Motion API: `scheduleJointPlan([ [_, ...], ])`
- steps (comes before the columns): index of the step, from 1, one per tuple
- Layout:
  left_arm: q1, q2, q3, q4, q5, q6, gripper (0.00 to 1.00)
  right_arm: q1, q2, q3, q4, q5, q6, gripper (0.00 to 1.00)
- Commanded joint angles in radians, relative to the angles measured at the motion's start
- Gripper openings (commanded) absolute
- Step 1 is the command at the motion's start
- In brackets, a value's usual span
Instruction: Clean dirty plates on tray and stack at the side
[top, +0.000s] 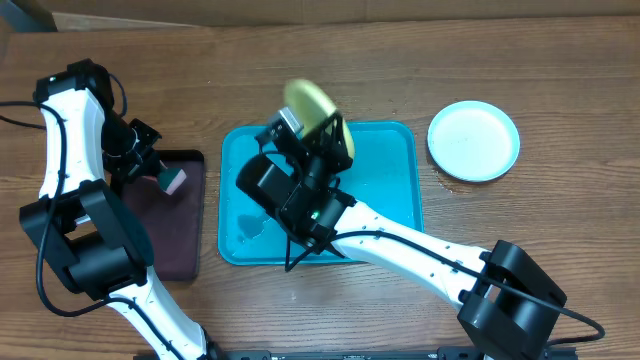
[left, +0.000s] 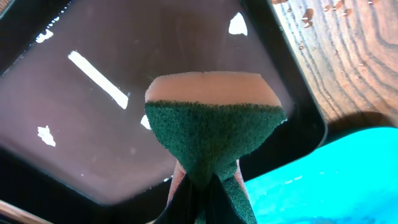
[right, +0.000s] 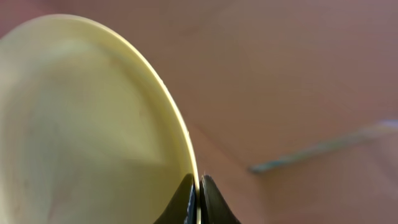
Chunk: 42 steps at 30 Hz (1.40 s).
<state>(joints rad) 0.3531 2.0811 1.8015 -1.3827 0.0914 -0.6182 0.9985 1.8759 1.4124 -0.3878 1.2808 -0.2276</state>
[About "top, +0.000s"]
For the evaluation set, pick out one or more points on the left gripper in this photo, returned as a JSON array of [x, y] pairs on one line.
[[140, 166]]

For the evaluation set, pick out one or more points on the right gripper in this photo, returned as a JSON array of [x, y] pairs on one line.
[[321, 141]]

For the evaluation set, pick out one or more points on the yellow green-rimmed plate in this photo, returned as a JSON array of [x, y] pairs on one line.
[[309, 104]]

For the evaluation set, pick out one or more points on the green and pink sponge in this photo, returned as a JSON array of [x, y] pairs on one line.
[[170, 179]]

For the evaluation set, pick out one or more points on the light blue plate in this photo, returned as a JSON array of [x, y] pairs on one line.
[[473, 141]]

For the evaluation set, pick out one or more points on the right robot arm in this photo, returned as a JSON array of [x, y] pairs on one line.
[[505, 302]]

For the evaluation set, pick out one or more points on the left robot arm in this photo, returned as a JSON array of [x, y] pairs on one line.
[[92, 250]]

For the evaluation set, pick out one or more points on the teal plastic serving tray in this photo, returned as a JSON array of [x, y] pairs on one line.
[[384, 175]]

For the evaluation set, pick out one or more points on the black tray with red liquid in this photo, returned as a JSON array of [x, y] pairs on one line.
[[172, 221]]

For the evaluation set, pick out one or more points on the cardboard sheet at back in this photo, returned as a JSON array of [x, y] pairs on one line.
[[304, 12]]

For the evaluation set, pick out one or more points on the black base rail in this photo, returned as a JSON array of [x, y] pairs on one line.
[[442, 353]]

